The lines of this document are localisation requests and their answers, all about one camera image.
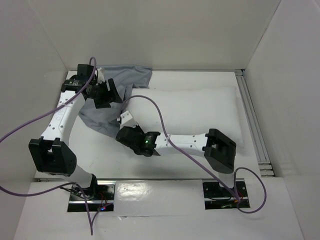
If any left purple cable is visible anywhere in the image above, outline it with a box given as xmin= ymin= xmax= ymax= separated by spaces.
xmin=0 ymin=56 xmax=112 ymax=236

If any aluminium frame rail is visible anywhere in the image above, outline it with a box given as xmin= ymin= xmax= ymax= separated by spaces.
xmin=235 ymin=69 xmax=276 ymax=178

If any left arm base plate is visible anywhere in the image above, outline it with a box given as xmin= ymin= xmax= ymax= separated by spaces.
xmin=61 ymin=181 xmax=116 ymax=213

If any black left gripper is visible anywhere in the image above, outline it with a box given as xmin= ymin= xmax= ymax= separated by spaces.
xmin=87 ymin=78 xmax=123 ymax=109

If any grey pillowcase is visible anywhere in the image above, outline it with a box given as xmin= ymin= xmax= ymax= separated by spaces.
xmin=78 ymin=64 xmax=153 ymax=138

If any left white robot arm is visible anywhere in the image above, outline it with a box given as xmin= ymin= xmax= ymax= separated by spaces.
xmin=28 ymin=64 xmax=123 ymax=200

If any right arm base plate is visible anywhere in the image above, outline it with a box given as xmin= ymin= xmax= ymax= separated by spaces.
xmin=202 ymin=180 xmax=250 ymax=210

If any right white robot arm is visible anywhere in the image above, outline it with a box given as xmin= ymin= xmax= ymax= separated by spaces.
xmin=116 ymin=126 xmax=237 ymax=196

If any white pillow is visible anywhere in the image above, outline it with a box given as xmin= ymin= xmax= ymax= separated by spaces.
xmin=125 ymin=86 xmax=245 ymax=148

